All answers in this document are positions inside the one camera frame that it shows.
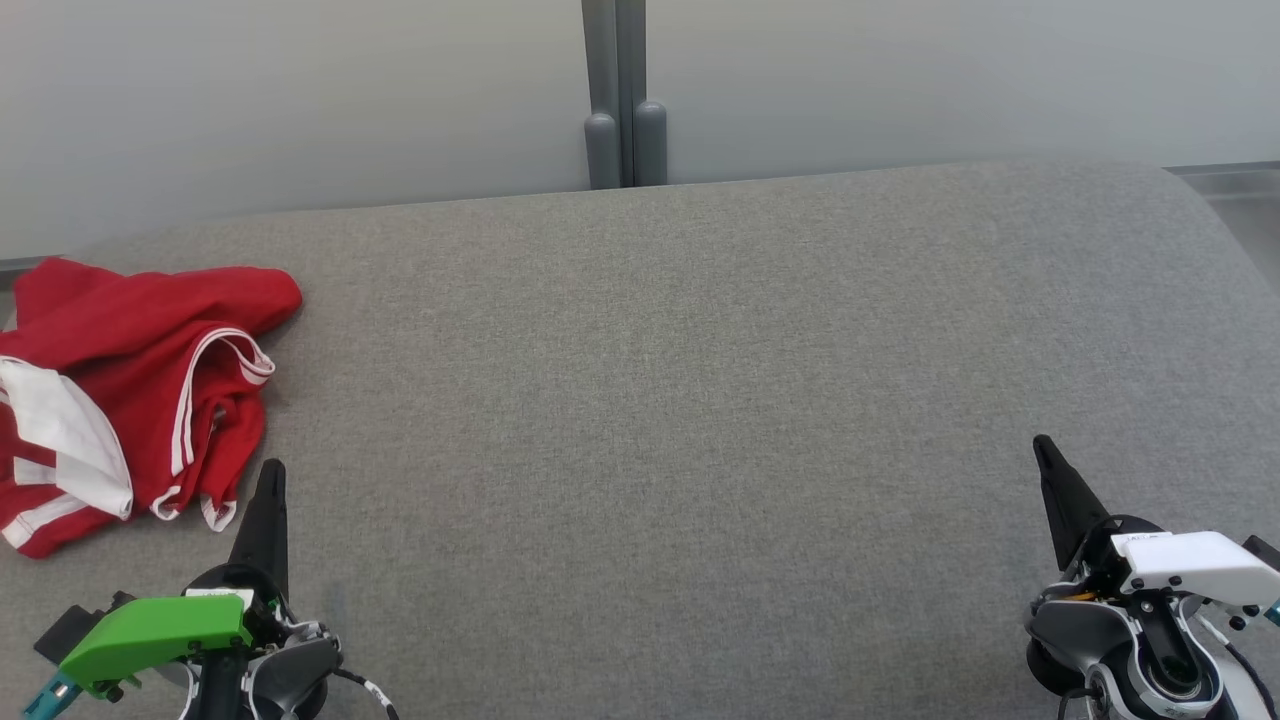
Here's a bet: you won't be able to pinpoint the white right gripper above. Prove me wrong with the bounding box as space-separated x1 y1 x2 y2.
1032 434 1280 611

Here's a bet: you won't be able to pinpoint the black white banded cable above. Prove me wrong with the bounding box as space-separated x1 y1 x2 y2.
330 668 401 720

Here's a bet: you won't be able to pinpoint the grey partition post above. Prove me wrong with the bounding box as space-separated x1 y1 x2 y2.
582 0 622 190
618 0 669 188

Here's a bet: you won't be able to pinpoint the red shorts white stripes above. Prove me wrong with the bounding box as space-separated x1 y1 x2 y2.
0 380 267 559

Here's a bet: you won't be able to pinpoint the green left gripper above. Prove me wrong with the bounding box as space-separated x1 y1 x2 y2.
58 458 296 699

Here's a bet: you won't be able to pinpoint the grey fabric sofa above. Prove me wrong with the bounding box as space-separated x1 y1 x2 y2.
0 160 1280 720

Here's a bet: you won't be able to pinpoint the red Bulls 23 jersey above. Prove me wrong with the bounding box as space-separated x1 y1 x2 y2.
0 257 303 523

